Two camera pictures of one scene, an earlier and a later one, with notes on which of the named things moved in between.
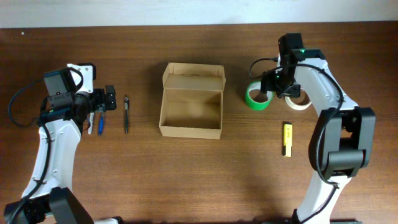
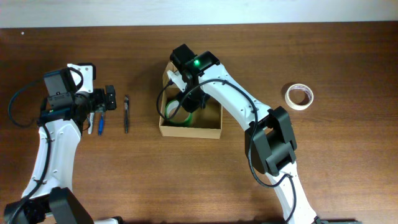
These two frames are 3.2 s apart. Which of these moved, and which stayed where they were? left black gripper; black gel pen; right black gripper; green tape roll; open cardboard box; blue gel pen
Moved: right black gripper; green tape roll
Stayed: blue gel pen; left black gripper; open cardboard box; black gel pen
